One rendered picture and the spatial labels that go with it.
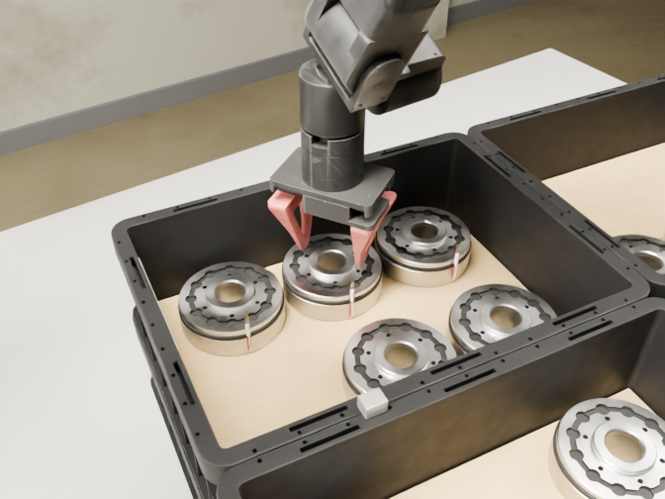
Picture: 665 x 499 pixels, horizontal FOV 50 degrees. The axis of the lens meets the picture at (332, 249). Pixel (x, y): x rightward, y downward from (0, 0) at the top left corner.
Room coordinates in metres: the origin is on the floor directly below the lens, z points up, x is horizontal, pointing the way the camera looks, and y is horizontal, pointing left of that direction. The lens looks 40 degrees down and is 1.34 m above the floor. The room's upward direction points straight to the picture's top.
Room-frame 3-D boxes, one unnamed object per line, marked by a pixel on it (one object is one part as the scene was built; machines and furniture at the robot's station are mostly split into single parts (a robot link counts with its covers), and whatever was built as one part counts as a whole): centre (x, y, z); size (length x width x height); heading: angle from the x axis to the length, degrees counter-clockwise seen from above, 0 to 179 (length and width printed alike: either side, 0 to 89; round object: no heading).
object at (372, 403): (0.31, -0.03, 0.94); 0.02 x 0.01 x 0.01; 116
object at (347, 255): (0.55, 0.00, 0.86); 0.05 x 0.05 x 0.01
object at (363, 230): (0.54, -0.02, 0.92); 0.07 x 0.07 x 0.09; 65
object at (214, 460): (0.48, -0.03, 0.92); 0.40 x 0.30 x 0.02; 116
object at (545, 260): (0.48, -0.03, 0.87); 0.40 x 0.30 x 0.11; 116
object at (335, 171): (0.55, 0.00, 0.99); 0.10 x 0.07 x 0.07; 65
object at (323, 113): (0.55, -0.01, 1.05); 0.07 x 0.06 x 0.07; 124
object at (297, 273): (0.55, 0.00, 0.86); 0.10 x 0.10 x 0.01
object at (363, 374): (0.42, -0.06, 0.86); 0.10 x 0.10 x 0.01
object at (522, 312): (0.47, -0.16, 0.86); 0.05 x 0.05 x 0.01
